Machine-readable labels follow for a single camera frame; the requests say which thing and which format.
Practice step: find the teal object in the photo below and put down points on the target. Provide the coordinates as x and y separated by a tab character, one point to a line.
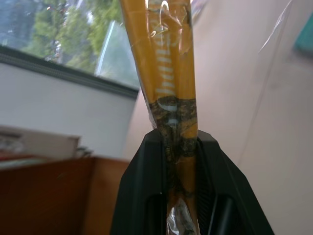
304	34

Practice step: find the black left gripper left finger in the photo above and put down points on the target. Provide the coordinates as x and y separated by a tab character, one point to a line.
139	186

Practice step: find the dark window frame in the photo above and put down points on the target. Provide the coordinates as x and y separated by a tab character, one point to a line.
66	71

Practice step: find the orange plastic-wrapped book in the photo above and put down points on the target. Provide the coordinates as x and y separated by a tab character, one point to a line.
166	61

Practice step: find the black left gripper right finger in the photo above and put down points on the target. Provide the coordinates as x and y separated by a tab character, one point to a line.
227	191

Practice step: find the wooden bookshelf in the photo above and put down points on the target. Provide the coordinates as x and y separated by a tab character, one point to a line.
61	195

